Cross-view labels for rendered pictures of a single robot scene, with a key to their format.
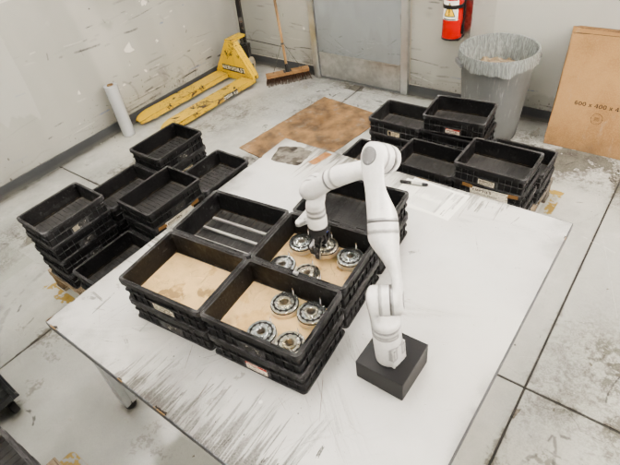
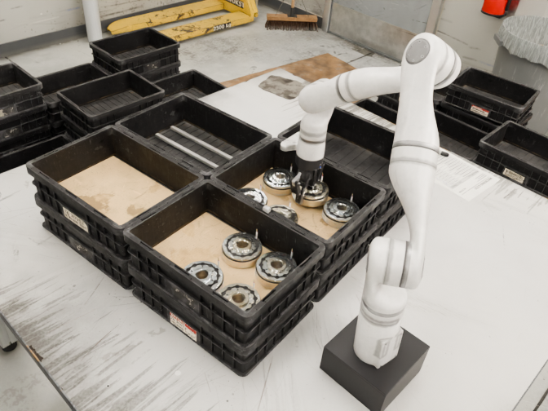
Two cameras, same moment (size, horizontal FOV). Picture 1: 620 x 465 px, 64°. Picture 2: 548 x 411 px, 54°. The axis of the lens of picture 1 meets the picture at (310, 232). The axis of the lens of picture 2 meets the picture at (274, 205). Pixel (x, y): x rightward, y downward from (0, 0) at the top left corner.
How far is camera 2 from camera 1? 0.43 m
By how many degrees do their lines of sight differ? 2
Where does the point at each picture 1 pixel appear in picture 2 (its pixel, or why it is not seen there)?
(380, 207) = (419, 125)
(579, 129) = not seen: outside the picture
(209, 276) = (149, 193)
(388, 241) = (421, 176)
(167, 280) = (91, 186)
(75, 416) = not seen: outside the picture
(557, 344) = not seen: outside the picture
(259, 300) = (208, 236)
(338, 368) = (294, 352)
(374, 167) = (422, 68)
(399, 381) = (382, 387)
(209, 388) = (112, 339)
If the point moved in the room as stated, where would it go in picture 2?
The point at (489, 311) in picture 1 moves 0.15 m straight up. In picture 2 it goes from (512, 324) to (533, 285)
